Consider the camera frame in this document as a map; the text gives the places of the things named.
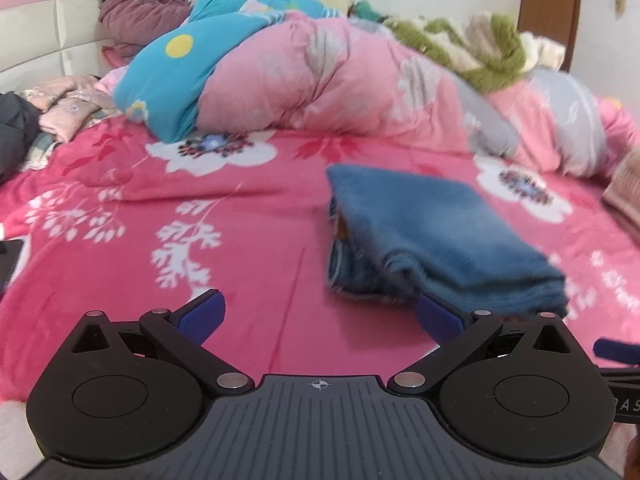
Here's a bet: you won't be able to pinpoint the blue denim jeans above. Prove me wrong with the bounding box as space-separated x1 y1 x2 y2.
326 164 568 318

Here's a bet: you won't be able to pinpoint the pink floral bed sheet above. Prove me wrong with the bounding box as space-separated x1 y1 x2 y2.
1 118 639 400

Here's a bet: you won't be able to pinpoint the pink checked folded garment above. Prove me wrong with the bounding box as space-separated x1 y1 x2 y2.
602 148 640 244

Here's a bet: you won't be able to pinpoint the black phone on bed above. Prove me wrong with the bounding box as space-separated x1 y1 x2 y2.
0 240 24 290

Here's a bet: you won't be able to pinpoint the blue floral quilt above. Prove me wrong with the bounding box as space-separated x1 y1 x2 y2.
113 0 342 143

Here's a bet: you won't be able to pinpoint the dark garment at bed edge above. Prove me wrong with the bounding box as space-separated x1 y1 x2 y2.
0 92 40 183

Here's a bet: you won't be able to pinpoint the green white fluffy blanket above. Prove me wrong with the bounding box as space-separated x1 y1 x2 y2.
384 12 566 94

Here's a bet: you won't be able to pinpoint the pink grey floral duvet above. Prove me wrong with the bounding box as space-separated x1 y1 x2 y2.
196 15 639 177

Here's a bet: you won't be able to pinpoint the person in purple jacket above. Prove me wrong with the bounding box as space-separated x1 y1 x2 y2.
98 0 192 68

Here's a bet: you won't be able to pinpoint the white pink padded headboard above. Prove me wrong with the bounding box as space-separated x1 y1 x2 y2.
1 0 110 93

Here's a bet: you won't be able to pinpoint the brown wooden door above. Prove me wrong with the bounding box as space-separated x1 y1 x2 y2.
518 0 582 72

